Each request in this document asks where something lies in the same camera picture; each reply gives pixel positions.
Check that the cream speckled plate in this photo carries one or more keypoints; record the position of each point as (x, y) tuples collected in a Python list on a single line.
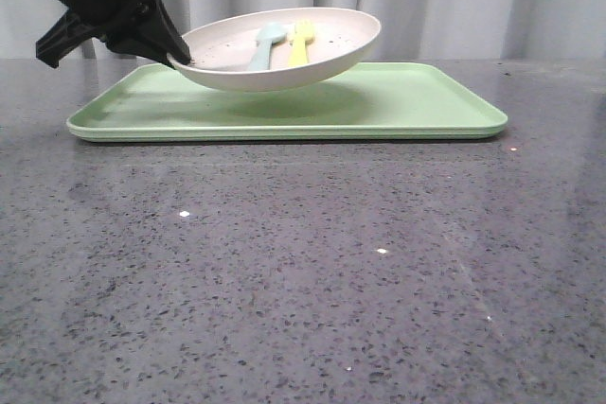
[(220, 52)]

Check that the light blue plastic spoon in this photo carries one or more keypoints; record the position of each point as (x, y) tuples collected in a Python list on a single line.
[(269, 35)]

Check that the yellow plastic fork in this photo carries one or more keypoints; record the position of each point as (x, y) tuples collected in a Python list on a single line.
[(302, 35)]

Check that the light green plastic tray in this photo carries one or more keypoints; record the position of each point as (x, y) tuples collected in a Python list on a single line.
[(369, 101)]

